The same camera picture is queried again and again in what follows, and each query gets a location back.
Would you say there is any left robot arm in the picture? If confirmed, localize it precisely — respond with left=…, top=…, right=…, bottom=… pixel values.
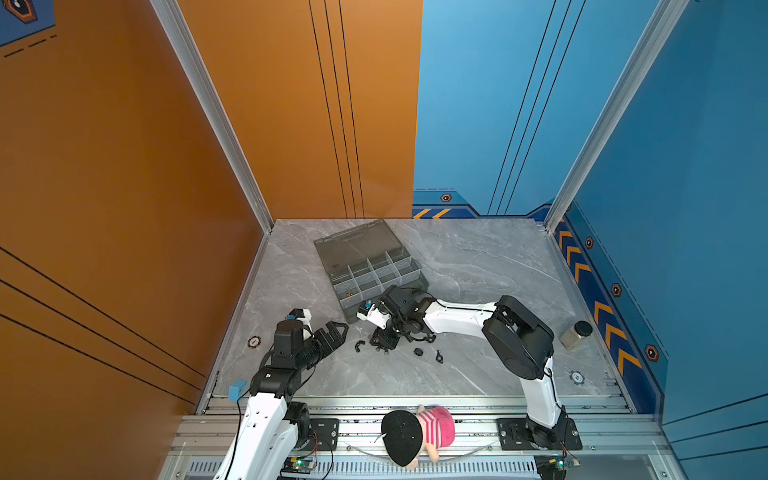
left=214, top=315, right=349, bottom=479

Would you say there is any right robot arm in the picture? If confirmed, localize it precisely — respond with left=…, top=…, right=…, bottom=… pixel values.
left=356, top=286, right=573, bottom=449

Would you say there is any grey plastic organizer box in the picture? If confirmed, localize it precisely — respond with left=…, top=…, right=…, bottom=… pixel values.
left=314, top=219, right=429, bottom=324

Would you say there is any left circuit board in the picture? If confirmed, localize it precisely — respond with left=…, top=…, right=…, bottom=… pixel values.
left=281, top=456, right=318, bottom=477

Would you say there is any circuit board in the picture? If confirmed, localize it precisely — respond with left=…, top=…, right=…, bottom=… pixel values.
left=281, top=456, right=318, bottom=477
left=534, top=457, right=581, bottom=480

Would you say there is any round floor marker right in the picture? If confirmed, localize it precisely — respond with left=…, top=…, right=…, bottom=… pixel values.
left=569, top=371, right=585, bottom=385

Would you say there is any right circuit board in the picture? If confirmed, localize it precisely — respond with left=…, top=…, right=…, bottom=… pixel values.
left=534, top=457, right=581, bottom=480

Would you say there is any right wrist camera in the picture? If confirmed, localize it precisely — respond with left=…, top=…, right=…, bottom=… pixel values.
left=356, top=300, right=390, bottom=330

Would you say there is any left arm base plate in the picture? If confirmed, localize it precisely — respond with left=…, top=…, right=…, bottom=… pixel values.
left=295, top=418, right=340, bottom=451

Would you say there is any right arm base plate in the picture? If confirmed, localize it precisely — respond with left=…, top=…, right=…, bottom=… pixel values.
left=496, top=414, right=583, bottom=451

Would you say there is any aluminium rail frame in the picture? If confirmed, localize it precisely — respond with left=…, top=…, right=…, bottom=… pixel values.
left=169, top=382, right=683, bottom=479

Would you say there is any left aluminium corner post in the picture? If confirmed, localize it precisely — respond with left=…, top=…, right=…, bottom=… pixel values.
left=150, top=0, right=274, bottom=234

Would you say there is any aluminium corner post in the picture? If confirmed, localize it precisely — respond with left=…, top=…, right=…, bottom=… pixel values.
left=150, top=0, right=274, bottom=234
left=543, top=0, right=689, bottom=235

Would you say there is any right aluminium corner post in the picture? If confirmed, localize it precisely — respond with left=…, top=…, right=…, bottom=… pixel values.
left=543, top=0, right=689, bottom=235

